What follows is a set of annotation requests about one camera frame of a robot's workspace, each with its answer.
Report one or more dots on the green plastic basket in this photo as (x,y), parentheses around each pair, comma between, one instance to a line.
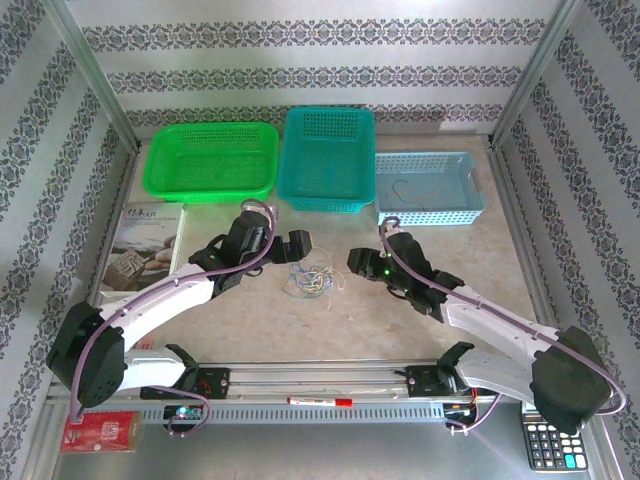
(170,165)

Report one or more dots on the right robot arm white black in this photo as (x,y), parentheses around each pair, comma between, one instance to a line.
(500,325)

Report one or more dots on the pink red booklet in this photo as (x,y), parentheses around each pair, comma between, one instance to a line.
(145,344)

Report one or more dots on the red flat box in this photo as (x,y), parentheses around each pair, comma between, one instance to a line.
(105,432)

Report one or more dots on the white book with photo cover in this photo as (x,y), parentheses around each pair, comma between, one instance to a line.
(142,240)

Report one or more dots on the white red marker pen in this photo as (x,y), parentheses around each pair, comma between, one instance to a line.
(315,401)

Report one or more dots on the aluminium frame post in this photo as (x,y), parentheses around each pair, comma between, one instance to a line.
(96,75)
(534,75)

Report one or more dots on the small controller board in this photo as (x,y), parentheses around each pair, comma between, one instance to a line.
(182,413)
(460,411)

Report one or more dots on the teal plastic basket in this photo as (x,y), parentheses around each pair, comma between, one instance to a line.
(325,160)

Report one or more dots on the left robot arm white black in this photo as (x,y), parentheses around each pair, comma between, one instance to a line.
(160,300)

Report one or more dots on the pile of rubber bands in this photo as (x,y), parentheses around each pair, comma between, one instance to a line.
(292,292)

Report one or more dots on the aluminium table side rail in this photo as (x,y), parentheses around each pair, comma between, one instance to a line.
(127,175)

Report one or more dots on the aluminium linear rail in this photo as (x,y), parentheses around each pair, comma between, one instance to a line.
(320,375)

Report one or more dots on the black desk calculator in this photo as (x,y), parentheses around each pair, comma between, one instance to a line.
(550,447)

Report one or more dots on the light blue plastic basket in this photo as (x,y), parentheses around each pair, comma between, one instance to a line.
(435,170)

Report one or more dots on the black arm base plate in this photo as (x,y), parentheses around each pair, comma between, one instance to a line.
(215,382)
(422,380)

